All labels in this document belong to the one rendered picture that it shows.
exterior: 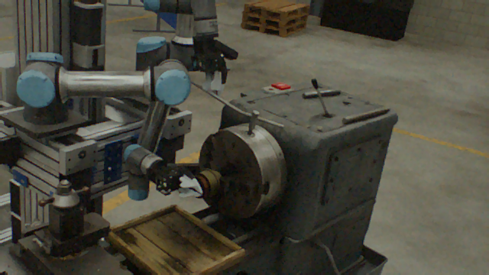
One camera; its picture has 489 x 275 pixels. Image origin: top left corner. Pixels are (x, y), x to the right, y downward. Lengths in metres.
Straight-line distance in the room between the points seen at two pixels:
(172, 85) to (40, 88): 0.40
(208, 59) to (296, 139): 0.40
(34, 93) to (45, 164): 0.31
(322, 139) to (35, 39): 1.14
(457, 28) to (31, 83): 10.51
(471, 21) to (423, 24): 0.88
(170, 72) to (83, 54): 0.50
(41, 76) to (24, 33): 0.53
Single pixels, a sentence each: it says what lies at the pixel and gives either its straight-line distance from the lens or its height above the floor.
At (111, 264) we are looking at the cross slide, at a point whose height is 0.97.
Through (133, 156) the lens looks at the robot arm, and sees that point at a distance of 1.92.
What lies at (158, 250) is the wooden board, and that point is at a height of 0.89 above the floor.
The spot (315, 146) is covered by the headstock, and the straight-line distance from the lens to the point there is 1.82.
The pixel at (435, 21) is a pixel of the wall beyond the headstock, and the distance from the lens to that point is 11.83.
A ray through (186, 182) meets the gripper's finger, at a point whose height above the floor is 1.10.
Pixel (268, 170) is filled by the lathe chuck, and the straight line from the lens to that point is 1.78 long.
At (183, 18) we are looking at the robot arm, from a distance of 2.24.
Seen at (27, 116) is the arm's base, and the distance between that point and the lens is 2.00.
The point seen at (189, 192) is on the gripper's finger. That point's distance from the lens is 1.78.
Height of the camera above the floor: 1.92
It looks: 22 degrees down
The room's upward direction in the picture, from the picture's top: 8 degrees clockwise
